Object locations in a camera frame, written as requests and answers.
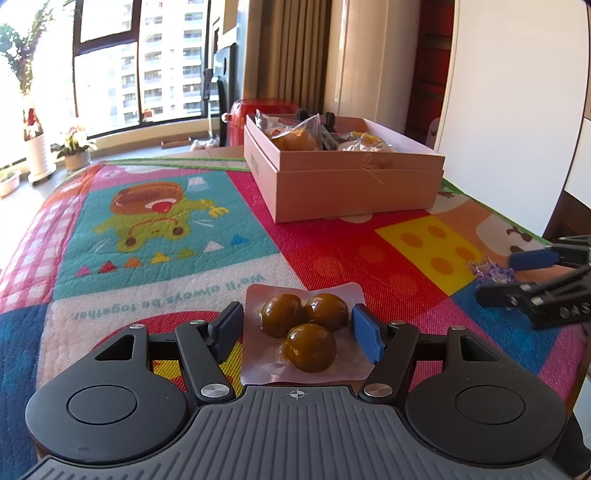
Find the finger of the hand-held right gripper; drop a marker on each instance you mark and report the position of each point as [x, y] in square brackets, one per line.
[494, 295]
[531, 261]

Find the beige curtain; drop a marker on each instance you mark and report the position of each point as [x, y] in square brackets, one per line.
[286, 46]

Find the purple candy wrapper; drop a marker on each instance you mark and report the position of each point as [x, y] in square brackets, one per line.
[489, 272]

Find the flat cardboard piece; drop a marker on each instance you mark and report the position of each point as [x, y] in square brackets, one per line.
[226, 152]
[175, 143]

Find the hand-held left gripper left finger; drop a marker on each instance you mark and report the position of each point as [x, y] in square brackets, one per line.
[228, 330]

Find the colourful cartoon play mat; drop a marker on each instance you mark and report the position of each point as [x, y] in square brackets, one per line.
[161, 277]

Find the dark brown plush toy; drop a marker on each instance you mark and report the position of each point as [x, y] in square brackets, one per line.
[318, 117]

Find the black metal stand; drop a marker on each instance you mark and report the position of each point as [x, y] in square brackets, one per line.
[224, 92]

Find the white standing air conditioner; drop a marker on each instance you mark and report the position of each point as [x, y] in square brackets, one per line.
[374, 55]

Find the red plaid cloth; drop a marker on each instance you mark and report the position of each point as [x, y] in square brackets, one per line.
[429, 69]

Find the vacuum packet of brown eggs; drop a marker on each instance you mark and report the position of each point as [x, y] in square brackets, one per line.
[300, 341]

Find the small flowering potted plant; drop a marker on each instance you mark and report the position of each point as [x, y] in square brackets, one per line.
[76, 160]

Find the wrapped bread bun packet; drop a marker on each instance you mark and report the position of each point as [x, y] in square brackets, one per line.
[295, 138]

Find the clear pastry packet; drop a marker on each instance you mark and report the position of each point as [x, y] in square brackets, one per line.
[364, 144]

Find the white board panel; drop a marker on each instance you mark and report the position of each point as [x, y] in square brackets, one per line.
[508, 115]

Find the brown cardboard box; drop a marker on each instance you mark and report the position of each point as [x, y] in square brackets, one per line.
[346, 194]

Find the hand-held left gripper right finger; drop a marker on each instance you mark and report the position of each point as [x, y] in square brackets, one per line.
[367, 330]

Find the small white planter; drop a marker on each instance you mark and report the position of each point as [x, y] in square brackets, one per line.
[9, 184]

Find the tall plant in white pot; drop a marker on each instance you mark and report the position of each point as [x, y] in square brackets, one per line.
[37, 157]

